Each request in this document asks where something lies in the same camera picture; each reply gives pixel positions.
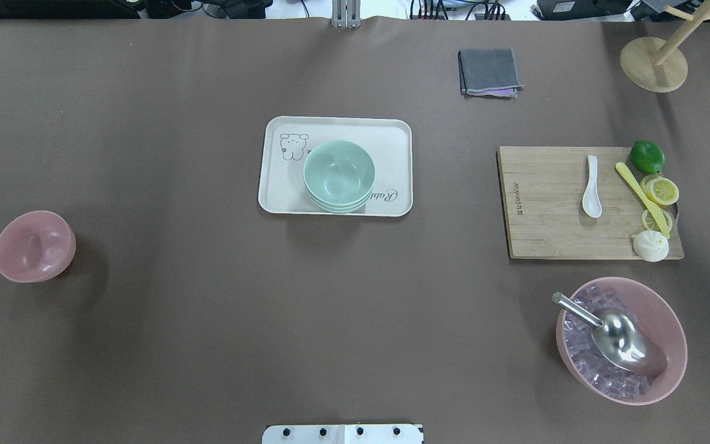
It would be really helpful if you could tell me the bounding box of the small pink bowl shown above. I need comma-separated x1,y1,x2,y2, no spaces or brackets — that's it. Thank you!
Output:
0,210,77,283

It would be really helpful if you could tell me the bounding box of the cream rabbit serving tray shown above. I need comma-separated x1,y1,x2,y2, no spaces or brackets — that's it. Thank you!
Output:
258,116,414,217

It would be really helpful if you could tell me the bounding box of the lemon slice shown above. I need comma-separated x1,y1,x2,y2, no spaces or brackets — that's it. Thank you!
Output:
640,210,675,231
640,175,680,206

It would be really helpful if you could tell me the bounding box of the folded grey cloth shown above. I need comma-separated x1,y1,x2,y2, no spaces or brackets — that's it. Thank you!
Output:
457,48,524,99

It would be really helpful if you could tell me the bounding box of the metal ice scoop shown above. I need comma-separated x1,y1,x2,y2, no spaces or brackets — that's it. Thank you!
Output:
552,292,668,377

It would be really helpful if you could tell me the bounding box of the white ceramic spoon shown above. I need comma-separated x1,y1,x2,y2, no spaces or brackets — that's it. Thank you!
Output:
581,155,603,218

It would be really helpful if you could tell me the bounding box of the large pink ice bowl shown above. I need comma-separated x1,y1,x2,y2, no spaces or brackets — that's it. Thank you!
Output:
555,276,688,406

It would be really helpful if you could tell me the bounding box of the yellow plastic knife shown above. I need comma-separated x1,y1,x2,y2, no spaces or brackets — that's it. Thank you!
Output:
614,162,671,239

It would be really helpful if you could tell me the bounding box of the wooden mug tree stand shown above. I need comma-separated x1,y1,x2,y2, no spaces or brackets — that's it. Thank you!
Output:
619,1,710,93

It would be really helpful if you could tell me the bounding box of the green bowl stack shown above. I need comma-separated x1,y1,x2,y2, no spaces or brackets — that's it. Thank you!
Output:
303,140,377,214

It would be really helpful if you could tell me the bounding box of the green lime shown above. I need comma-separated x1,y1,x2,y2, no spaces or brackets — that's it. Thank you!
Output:
629,140,667,175

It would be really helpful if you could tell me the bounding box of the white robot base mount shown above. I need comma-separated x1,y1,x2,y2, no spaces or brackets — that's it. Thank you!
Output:
261,423,425,443

